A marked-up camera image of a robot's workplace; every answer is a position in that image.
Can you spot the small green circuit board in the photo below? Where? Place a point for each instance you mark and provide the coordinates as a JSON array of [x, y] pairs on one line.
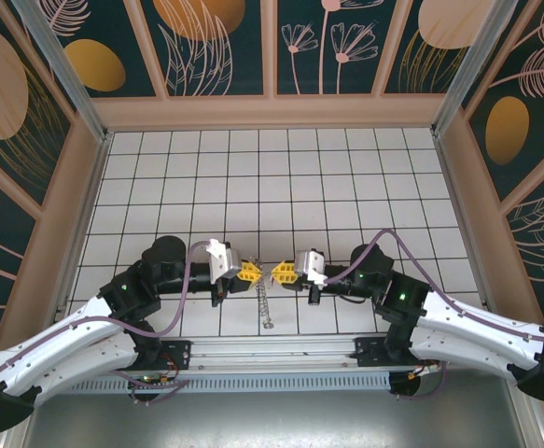
[[152, 378]]

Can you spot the grey metal sheet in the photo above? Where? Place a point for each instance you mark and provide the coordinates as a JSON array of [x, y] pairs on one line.
[[271, 420]]

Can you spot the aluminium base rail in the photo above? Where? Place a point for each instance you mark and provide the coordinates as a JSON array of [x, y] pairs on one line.
[[271, 350]]

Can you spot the aluminium frame post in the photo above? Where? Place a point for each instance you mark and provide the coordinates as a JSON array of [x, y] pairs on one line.
[[68, 70], [470, 70]]

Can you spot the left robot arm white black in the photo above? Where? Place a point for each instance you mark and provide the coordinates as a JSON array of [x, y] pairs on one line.
[[57, 340]]

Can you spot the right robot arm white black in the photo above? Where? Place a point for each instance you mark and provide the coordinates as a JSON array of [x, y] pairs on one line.
[[477, 326]]

